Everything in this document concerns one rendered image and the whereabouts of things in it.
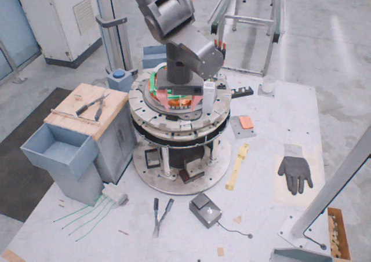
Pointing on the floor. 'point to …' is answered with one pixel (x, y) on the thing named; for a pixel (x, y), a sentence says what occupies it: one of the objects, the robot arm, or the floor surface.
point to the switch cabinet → (62, 20)
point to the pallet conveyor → (277, 7)
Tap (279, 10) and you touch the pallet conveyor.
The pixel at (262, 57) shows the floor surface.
